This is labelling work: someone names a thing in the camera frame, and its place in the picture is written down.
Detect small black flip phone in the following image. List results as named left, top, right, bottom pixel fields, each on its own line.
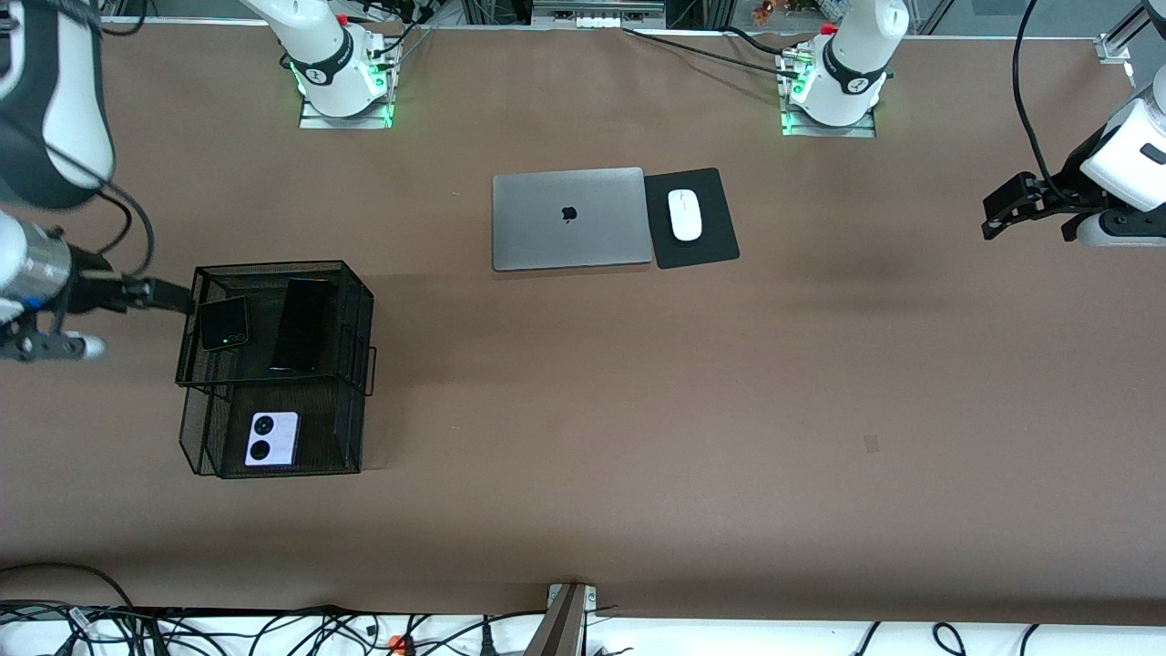
left=199, top=295, right=249, bottom=350

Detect long black slab phone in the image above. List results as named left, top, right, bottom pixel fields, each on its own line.
left=270, top=278, right=332, bottom=374

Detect lilac flip phone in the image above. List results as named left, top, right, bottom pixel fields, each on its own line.
left=244, top=412, right=300, bottom=467

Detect black mesh two-tier tray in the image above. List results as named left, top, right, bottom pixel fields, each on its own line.
left=176, top=261, right=378, bottom=478

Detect black mouse pad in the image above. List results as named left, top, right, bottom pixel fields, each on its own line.
left=644, top=167, right=741, bottom=270

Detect white computer mouse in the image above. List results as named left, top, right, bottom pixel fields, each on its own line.
left=668, top=189, right=703, bottom=242

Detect silver closed laptop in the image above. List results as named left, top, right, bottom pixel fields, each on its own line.
left=492, top=167, right=655, bottom=272

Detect grey power strip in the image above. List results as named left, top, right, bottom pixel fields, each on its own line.
left=531, top=0, right=668, bottom=30

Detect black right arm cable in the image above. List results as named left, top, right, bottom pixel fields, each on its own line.
left=55, top=0, right=157, bottom=285

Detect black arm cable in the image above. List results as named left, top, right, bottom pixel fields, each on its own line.
left=55, top=0, right=157, bottom=285
left=1011, top=0, right=1067, bottom=201

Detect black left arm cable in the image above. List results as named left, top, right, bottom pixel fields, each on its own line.
left=1011, top=0, right=1067, bottom=201

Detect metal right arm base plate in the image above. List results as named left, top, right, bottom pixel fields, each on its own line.
left=299, top=96, right=394, bottom=129

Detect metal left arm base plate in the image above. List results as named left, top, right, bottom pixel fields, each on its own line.
left=782, top=105, right=877, bottom=138

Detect black looped floor cable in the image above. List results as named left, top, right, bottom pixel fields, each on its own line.
left=0, top=562, right=138, bottom=613

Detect black table cable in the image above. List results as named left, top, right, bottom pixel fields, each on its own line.
left=724, top=25, right=799, bottom=56
left=622, top=26, right=803, bottom=79

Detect tangled black floor cables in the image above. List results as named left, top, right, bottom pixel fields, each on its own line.
left=0, top=601, right=547, bottom=656

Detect black base cable bundle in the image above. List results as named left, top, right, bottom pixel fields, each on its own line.
left=360, top=0, right=438, bottom=78

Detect grey metal camera post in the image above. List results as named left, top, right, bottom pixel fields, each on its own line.
left=524, top=583, right=599, bottom=656

